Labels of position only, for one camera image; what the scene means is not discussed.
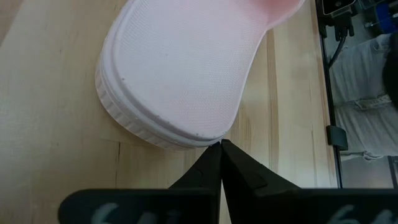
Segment black cable with connector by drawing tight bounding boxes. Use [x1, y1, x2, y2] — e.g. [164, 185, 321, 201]
[322, 0, 357, 69]

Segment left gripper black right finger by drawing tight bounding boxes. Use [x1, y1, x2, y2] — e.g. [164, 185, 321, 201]
[221, 139, 398, 224]

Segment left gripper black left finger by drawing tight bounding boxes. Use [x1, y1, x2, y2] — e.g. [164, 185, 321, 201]
[58, 141, 222, 224]

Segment person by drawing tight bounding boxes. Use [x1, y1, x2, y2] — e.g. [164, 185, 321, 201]
[328, 30, 398, 161]

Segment pink foam slide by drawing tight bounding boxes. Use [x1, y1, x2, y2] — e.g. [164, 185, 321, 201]
[95, 0, 306, 151]

